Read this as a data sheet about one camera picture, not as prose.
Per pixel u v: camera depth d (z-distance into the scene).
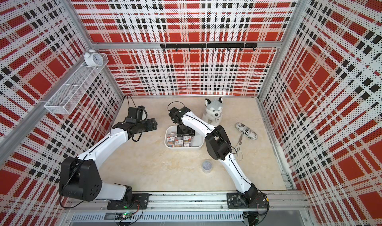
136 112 0.68
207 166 0.83
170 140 0.91
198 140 0.96
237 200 0.73
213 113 0.91
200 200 0.75
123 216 0.69
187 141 0.91
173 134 0.95
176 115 0.72
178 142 0.90
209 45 0.88
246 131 0.96
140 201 0.73
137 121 0.70
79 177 0.43
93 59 0.80
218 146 0.59
